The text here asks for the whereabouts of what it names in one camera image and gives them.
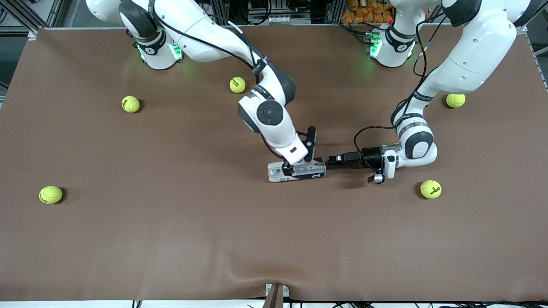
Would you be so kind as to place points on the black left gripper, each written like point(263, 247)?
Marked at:
point(370, 158)

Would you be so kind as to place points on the white blue tennis ball can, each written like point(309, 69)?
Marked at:
point(274, 171)

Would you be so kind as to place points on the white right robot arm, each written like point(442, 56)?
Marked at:
point(205, 34)

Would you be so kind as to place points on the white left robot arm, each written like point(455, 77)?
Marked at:
point(471, 55)

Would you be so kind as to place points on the yellow-green tennis ball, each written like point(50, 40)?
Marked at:
point(237, 84)
point(130, 104)
point(430, 189)
point(50, 194)
point(456, 102)

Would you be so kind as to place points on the brown metal bar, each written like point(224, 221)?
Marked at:
point(274, 299)

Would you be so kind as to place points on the electrical terminal equipment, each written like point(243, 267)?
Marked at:
point(278, 19)

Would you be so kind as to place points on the pile of orange items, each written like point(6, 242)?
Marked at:
point(364, 15)

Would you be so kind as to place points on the brown table mat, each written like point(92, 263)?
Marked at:
point(128, 248)

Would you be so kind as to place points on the grey metal clamp bracket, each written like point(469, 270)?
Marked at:
point(268, 291)

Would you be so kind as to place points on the aluminium frame post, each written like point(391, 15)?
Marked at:
point(222, 10)
point(336, 10)

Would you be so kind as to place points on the aluminium corner frame rail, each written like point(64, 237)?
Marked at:
point(537, 51)

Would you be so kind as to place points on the aluminium frame struts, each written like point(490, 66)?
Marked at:
point(55, 13)

